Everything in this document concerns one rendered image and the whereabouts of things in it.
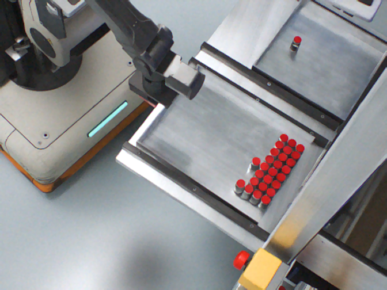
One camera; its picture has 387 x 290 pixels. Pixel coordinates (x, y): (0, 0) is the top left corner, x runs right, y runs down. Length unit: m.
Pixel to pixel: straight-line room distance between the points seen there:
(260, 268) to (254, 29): 0.69
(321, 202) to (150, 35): 0.42
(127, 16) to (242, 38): 0.64
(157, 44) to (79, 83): 1.14
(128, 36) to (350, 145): 0.46
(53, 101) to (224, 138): 0.88
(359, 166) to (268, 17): 0.92
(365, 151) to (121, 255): 1.61
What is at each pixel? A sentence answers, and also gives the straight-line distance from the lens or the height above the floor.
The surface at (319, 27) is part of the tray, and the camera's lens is 1.79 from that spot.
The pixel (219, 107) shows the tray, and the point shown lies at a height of 0.88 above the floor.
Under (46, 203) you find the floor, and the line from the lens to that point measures 2.45.
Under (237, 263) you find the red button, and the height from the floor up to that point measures 1.01.
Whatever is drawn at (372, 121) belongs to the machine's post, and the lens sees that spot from 0.82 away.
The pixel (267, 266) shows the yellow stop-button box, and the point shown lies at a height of 1.03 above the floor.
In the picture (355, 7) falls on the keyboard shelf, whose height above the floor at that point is 0.80.
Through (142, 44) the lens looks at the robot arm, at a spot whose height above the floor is 1.32.
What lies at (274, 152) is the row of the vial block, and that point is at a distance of 1.53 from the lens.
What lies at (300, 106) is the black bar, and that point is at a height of 0.90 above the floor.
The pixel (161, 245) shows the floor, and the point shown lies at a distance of 2.39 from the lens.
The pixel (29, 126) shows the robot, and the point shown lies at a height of 0.28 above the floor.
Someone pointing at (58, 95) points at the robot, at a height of 0.28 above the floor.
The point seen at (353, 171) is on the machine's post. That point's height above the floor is 1.48.
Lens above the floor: 2.31
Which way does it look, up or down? 66 degrees down
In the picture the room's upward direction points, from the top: 12 degrees clockwise
